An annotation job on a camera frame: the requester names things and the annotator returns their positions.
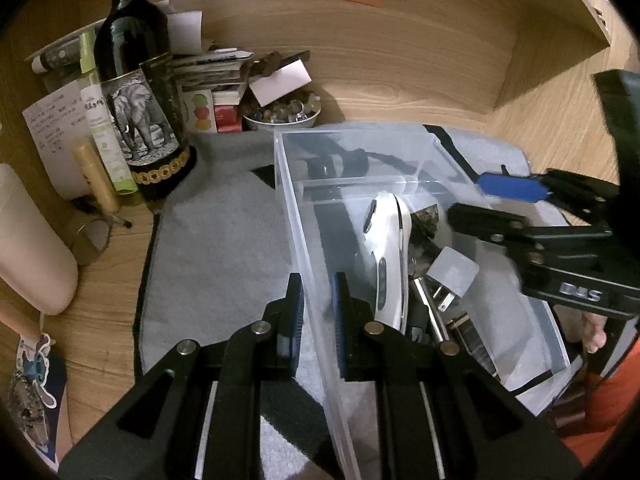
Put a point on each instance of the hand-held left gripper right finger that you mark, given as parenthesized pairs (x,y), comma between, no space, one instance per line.
(340,315)

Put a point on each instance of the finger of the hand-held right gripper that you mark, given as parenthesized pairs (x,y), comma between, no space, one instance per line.
(510,186)
(480,220)

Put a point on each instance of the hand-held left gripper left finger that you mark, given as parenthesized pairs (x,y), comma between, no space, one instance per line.
(296,310)

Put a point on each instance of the dark rough stone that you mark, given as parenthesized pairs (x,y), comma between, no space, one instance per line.
(426,221)

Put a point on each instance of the white charger plug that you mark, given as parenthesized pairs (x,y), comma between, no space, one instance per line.
(452,267)

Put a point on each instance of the white handheld electric device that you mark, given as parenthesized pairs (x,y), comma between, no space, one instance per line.
(395,260)

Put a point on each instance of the clear plastic storage box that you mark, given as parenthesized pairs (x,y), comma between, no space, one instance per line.
(300,220)

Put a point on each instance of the silver metal bar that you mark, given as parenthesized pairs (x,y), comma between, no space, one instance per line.
(430,310)

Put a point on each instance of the black and gold case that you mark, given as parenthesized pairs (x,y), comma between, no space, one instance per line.
(472,342)

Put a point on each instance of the person's right forearm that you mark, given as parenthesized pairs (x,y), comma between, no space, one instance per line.
(615,400)

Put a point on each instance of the person's right hand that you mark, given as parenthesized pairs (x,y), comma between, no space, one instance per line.
(595,332)

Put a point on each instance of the grey felt mat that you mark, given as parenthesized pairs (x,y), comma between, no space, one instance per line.
(215,240)

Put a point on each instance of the white bowl of stones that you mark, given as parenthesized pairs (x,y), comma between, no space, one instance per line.
(282,112)

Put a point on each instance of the small red box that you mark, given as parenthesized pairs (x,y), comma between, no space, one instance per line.
(227,117)

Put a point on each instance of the colourful dots sticker card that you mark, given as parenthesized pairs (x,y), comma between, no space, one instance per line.
(200,110)

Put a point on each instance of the blank white card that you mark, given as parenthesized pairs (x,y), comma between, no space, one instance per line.
(280,82)

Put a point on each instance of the gold cylindrical tube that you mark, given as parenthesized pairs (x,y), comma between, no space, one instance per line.
(95,175)

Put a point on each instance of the dark brown object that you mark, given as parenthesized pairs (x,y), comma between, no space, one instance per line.
(272,60)

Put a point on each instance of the stack of booklets and papers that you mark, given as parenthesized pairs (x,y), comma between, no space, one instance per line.
(215,67)

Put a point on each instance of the light green spray bottle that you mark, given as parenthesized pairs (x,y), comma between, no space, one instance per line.
(102,130)

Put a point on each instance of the cartoon character sticker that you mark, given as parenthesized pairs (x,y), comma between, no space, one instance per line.
(32,365)

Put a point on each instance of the blue card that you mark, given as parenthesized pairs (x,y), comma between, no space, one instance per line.
(52,425)

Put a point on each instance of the cream rounded cylinder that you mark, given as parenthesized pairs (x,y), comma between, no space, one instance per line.
(30,245)

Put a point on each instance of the white paper sheet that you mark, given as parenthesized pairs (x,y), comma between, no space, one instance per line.
(185,32)

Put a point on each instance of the white handwritten note paper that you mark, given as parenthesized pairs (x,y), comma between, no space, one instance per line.
(50,130)

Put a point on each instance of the dark elephant label wine bottle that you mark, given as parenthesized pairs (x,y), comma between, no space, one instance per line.
(130,45)

